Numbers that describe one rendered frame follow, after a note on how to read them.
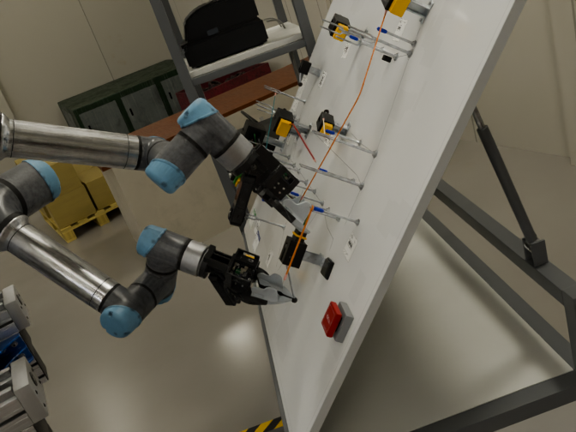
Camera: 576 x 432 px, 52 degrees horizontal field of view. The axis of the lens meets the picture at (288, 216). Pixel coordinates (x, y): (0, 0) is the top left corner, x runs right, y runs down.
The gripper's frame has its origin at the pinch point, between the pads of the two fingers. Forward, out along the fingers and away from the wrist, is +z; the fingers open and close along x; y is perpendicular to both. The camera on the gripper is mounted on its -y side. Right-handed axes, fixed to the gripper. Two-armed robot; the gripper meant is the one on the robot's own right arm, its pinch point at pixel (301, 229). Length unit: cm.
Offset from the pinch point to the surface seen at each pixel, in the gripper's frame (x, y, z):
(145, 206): 305, -71, 10
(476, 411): -26, -2, 45
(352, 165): 2.7, 18.3, -0.8
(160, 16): 87, 17, -56
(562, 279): -26, 29, 37
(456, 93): -32.0, 34.2, -8.2
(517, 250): -11.1, 29.5, 35.8
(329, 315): -23.9, -7.5, 7.4
